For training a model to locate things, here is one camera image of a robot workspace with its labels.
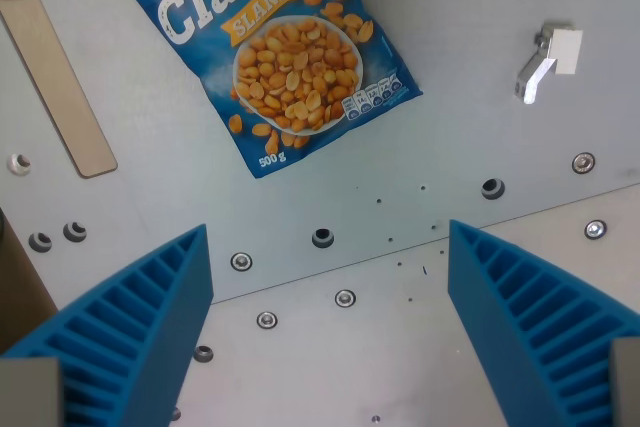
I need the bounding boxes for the blue peanut snack bag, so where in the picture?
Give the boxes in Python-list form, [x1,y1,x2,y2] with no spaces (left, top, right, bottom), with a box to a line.
[95,0,424,180]

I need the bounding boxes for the small metal angle bracket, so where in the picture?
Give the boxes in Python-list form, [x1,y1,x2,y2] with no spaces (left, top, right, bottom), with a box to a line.
[513,21,584,105]

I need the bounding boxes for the beige flat wooden strip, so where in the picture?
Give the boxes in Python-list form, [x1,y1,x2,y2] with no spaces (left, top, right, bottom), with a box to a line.
[0,0,119,180]

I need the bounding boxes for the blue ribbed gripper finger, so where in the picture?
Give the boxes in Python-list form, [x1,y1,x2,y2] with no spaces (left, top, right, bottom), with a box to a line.
[447,219,640,427]
[0,223,215,427]

